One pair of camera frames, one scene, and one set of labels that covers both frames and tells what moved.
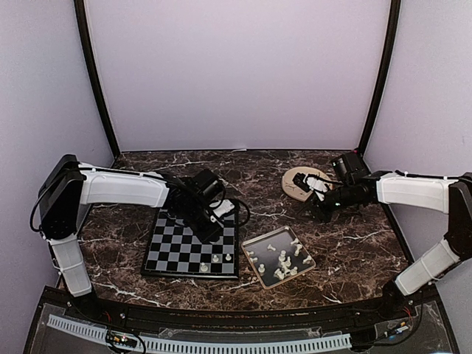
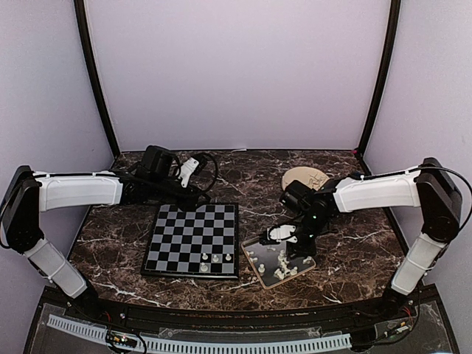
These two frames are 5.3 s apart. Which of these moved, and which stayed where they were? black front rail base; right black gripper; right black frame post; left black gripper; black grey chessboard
Moved: left black gripper; right black gripper
Stayed: black front rail base; black grey chessboard; right black frame post
